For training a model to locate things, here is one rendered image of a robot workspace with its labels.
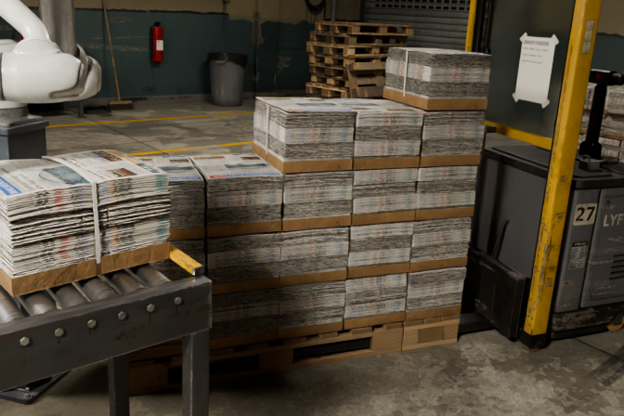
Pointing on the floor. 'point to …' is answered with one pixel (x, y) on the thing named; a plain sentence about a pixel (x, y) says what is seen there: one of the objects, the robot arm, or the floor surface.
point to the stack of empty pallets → (370, 33)
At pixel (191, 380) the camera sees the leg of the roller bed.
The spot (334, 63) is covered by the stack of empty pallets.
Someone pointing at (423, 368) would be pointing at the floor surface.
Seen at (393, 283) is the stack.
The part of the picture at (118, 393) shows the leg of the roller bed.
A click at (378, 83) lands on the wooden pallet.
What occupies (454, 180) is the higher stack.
